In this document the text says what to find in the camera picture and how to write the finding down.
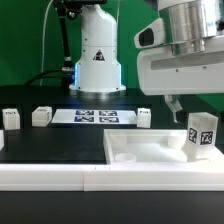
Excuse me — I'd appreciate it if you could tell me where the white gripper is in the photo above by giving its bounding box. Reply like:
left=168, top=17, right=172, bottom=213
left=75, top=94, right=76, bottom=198
left=137, top=45, right=224, bottom=123

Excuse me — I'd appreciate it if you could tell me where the white square tabletop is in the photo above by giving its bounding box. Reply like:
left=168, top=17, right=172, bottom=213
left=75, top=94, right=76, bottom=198
left=102, top=128, right=224, bottom=166

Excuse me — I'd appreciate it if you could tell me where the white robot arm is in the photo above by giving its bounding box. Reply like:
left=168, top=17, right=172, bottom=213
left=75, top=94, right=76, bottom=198
left=71, top=0, right=224, bottom=122

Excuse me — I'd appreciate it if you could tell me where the white L-shaped fence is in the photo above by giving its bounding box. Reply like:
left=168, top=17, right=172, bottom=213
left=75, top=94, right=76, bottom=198
left=0, top=148, right=224, bottom=191

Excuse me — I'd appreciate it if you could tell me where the white tag sheet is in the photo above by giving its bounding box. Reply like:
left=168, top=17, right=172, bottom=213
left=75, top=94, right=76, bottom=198
left=52, top=109, right=136, bottom=125

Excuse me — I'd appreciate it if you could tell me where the white block at left edge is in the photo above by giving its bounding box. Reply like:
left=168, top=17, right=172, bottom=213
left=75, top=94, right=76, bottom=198
left=0, top=130, right=4, bottom=151

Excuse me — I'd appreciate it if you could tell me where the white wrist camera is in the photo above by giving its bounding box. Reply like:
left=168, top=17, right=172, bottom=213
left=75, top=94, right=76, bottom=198
left=134, top=18, right=170, bottom=49

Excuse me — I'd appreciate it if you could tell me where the black cable bundle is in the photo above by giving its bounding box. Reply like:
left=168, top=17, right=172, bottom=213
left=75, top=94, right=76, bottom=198
left=23, top=67, right=75, bottom=87

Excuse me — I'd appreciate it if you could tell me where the white cable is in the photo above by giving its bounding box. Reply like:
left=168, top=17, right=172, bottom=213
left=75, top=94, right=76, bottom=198
left=40, top=0, right=55, bottom=78

